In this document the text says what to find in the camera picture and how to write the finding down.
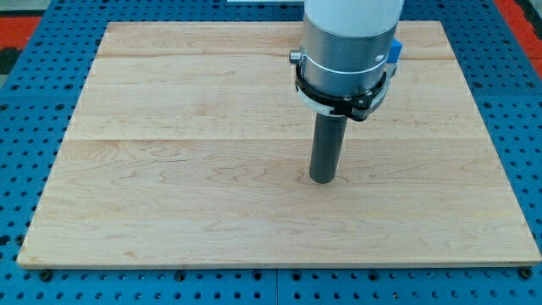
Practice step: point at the blue perforated metal table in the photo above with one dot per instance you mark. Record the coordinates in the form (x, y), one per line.
(42, 89)

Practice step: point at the light wooden board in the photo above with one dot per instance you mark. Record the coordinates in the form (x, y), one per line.
(189, 149)

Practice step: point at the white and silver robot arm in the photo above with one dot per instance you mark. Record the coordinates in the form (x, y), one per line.
(345, 44)

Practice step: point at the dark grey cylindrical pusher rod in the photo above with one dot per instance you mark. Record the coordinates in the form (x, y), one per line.
(326, 145)

